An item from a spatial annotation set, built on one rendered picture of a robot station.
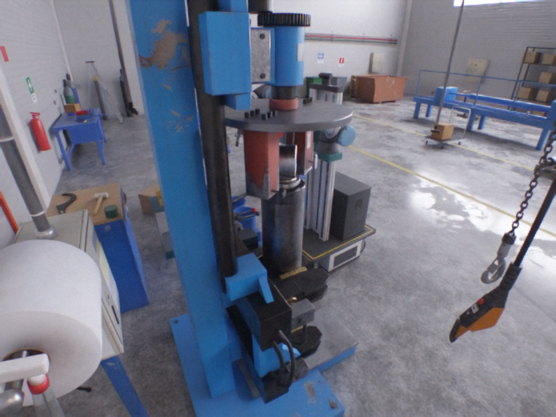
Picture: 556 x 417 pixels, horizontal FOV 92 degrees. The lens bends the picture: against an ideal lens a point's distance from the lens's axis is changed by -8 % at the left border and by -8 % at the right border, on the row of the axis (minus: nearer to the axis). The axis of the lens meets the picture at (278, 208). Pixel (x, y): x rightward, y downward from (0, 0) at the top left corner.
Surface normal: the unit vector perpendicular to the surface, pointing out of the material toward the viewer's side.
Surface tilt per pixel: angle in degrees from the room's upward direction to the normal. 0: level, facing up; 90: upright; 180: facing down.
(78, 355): 90
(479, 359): 0
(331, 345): 0
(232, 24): 90
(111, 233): 90
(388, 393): 0
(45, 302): 34
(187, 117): 90
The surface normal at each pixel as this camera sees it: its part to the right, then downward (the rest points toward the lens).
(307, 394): 0.00, -0.87
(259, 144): -0.45, 0.43
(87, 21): 0.47, 0.43
